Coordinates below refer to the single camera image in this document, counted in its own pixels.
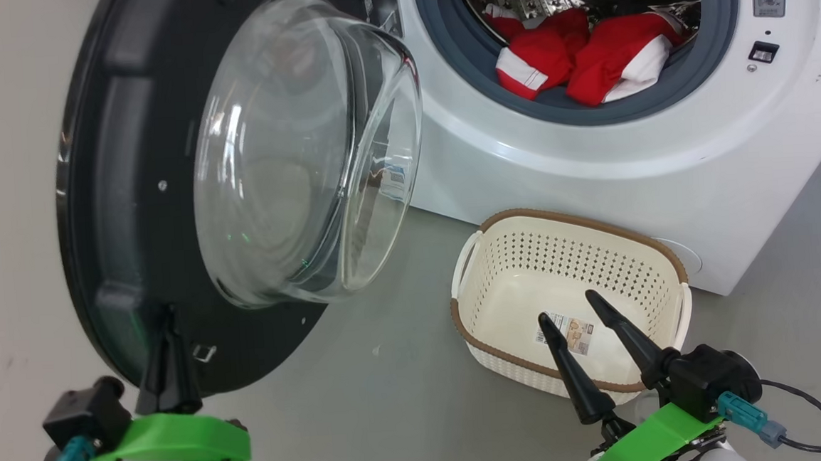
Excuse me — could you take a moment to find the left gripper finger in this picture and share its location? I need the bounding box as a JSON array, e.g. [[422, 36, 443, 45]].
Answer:
[[166, 307, 204, 415], [129, 308, 177, 417]]

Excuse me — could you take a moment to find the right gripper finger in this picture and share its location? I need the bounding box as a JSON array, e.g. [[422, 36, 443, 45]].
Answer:
[[585, 283, 682, 392], [537, 308, 618, 427]]

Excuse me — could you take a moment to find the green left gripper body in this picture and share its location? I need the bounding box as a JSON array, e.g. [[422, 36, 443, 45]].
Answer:
[[92, 408, 253, 461]]

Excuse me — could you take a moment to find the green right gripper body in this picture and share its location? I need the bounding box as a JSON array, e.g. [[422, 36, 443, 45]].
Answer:
[[588, 400, 726, 461]]

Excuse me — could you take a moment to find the round black glass washer door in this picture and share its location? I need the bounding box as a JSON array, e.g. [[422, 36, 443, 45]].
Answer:
[[43, 0, 440, 406]]

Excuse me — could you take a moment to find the plain red white garment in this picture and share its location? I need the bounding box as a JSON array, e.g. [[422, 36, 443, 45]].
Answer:
[[560, 9, 697, 108]]

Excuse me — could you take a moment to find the red garment with white stripes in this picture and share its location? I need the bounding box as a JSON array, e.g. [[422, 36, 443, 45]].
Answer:
[[482, 0, 596, 104]]

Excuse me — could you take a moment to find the white printed product label card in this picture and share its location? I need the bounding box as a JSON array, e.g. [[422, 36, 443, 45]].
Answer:
[[533, 310, 596, 360]]

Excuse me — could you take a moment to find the round white filter cover panel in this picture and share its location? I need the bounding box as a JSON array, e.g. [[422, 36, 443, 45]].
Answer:
[[650, 233, 704, 279]]

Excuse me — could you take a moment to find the cream perforated laundry basket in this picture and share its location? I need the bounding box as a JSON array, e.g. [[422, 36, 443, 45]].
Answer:
[[445, 198, 698, 415]]

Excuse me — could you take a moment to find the white front-load washing machine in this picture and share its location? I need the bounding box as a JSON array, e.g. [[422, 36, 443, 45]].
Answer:
[[361, 0, 821, 317]]

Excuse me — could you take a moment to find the teal right camera connector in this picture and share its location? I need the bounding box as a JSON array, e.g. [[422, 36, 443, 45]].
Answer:
[[716, 387, 789, 452]]

